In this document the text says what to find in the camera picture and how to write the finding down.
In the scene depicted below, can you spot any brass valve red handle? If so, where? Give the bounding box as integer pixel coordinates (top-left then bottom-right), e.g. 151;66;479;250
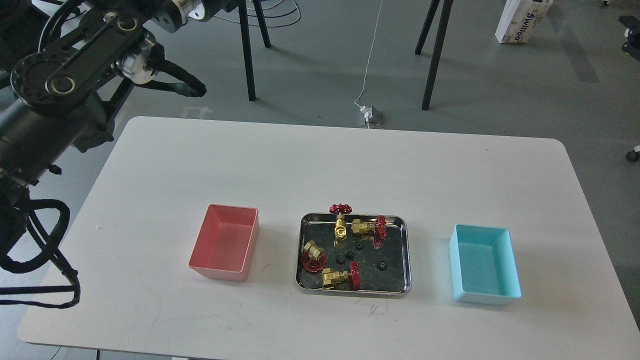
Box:
321;260;362;291
301;240;327;274
329;203;353;249

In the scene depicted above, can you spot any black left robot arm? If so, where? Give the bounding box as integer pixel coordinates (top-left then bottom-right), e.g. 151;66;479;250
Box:
1;0;206;193

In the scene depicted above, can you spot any brass valve top right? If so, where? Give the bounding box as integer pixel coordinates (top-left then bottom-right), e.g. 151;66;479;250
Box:
350;215;387;249

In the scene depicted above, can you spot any small black gear centre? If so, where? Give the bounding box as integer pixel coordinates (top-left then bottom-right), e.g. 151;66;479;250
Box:
344;249;357;261

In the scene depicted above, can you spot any small black gear right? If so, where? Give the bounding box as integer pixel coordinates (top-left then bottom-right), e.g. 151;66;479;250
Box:
375;260;388;271

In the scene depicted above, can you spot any pink plastic box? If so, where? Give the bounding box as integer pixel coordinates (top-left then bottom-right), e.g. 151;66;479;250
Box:
188;203;259;282

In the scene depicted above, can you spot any blue plastic box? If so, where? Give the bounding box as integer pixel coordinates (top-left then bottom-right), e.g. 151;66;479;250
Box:
449;223;522;306

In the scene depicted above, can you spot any steel tray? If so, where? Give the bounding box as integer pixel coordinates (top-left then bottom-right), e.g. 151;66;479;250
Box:
295;213;412;297

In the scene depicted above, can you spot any white power adapter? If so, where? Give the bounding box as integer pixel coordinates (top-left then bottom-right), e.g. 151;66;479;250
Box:
359;105;386;128

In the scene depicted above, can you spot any black table leg inner left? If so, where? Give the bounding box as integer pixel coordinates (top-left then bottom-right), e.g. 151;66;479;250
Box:
251;0;272;49

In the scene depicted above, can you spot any black table leg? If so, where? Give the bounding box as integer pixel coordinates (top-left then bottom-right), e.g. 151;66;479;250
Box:
237;0;257;101
251;0;272;49
414;0;441;55
422;0;454;111

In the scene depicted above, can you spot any black table leg inner right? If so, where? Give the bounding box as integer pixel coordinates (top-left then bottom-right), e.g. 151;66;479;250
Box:
414;0;441;55

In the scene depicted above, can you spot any white paper bag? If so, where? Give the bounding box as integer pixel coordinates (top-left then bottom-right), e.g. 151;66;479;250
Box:
494;0;553;44

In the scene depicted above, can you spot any black caster wheel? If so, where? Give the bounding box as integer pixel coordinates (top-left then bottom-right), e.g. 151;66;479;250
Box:
625;145;640;163

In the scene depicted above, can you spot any black chair base right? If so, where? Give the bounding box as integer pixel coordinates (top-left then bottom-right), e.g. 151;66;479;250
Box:
618;14;640;61

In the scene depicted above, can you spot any brass valve upright red handle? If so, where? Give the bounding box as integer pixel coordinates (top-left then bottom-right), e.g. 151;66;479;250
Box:
329;203;353;249

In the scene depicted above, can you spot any white floor cable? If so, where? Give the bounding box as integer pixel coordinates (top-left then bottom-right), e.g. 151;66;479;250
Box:
354;0;384;108

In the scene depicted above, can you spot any brass valve bottom red handle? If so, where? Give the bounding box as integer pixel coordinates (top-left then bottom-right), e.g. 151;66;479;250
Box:
321;260;362;291

